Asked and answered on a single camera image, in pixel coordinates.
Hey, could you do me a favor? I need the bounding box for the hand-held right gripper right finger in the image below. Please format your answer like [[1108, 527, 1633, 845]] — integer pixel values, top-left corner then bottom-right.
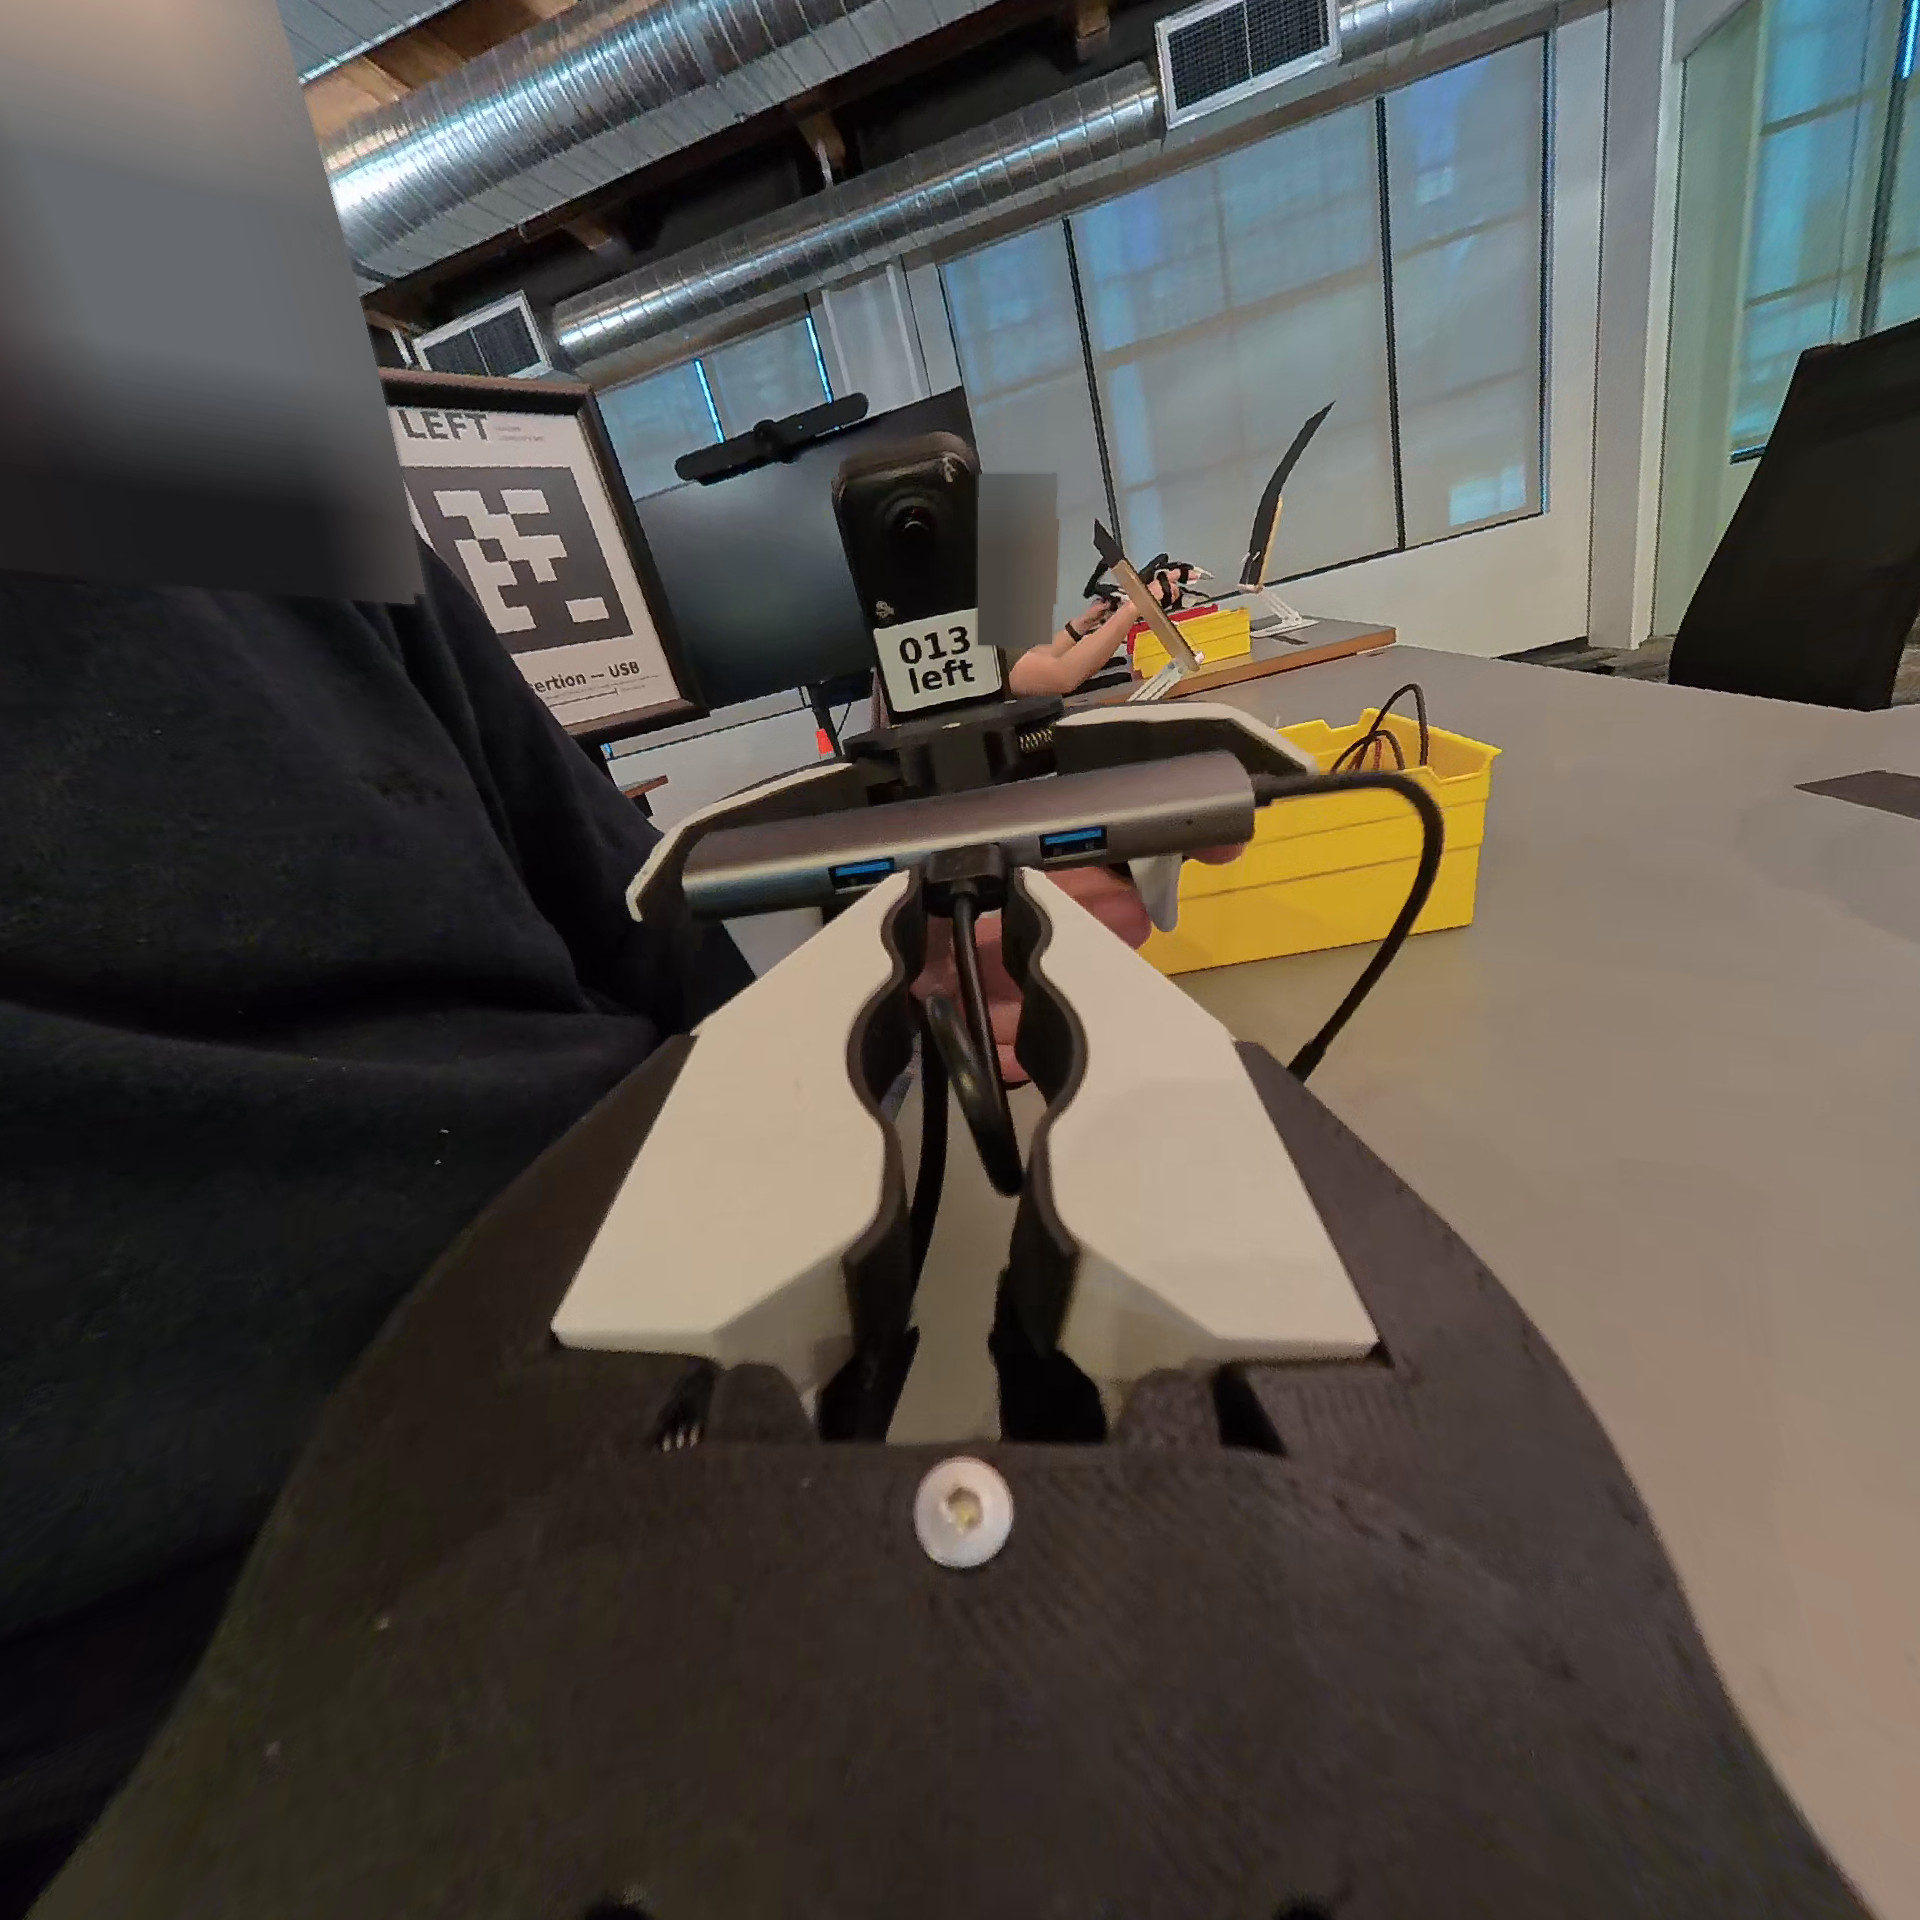
[[990, 874, 1383, 1440]]

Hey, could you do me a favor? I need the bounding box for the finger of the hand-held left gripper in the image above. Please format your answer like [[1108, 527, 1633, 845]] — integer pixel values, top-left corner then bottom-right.
[[624, 760, 902, 922], [1055, 699, 1312, 782]]

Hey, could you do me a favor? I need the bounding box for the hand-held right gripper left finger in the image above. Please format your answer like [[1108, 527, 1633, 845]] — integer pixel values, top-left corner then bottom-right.
[[550, 874, 921, 1440]]

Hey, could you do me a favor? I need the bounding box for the grey usb hub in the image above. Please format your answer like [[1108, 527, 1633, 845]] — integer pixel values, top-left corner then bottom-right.
[[680, 755, 1259, 922]]

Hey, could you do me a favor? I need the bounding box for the black usb cable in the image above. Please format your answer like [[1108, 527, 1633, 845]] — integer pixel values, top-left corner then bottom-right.
[[908, 855, 1037, 1354]]

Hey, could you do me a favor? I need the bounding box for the another person's forearm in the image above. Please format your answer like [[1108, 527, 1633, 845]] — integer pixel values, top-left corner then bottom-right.
[[1012, 608, 1127, 693]]

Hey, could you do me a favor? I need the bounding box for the person's left hand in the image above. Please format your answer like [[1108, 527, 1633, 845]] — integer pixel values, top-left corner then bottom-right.
[[913, 839, 1249, 1088]]

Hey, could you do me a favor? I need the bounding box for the small yellow bin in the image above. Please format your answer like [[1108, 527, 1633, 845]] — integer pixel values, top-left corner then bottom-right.
[[1127, 608, 1252, 680]]

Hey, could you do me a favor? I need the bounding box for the wooden desk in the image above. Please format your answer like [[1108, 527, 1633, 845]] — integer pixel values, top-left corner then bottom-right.
[[1049, 614, 1396, 706]]

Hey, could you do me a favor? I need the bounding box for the black webcam bar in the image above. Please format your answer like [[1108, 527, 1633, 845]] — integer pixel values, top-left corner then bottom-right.
[[675, 397, 847, 482]]

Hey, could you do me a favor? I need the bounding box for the black monitor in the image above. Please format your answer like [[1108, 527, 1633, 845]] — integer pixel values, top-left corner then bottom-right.
[[630, 386, 984, 711]]

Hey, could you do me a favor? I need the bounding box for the yellow plastic bin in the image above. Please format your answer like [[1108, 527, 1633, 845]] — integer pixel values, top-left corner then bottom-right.
[[1136, 718, 1501, 975]]

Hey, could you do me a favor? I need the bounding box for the black tablet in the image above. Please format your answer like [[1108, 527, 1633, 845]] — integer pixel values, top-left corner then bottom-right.
[[1240, 403, 1337, 590]]

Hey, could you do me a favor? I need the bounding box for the framed marker poster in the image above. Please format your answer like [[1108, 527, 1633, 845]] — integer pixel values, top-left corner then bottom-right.
[[374, 367, 711, 740]]

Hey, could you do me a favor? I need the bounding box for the person's dark sweater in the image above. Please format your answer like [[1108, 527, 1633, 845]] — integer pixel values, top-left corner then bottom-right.
[[0, 539, 759, 1920]]

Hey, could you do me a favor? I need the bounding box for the white ceiling vent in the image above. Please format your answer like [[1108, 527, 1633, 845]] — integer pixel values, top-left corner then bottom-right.
[[411, 292, 548, 376], [1155, 0, 1341, 126]]

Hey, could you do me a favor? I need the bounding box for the black office chair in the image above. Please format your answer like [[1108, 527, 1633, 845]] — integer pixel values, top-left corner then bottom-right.
[[1669, 343, 1920, 712]]

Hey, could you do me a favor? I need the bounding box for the thin black cable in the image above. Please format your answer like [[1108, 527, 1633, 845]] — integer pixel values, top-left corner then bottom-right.
[[1319, 680, 1430, 782]]

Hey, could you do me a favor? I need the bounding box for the silver air duct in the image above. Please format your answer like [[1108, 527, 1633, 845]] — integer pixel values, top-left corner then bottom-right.
[[550, 0, 1555, 367], [321, 0, 1168, 282]]

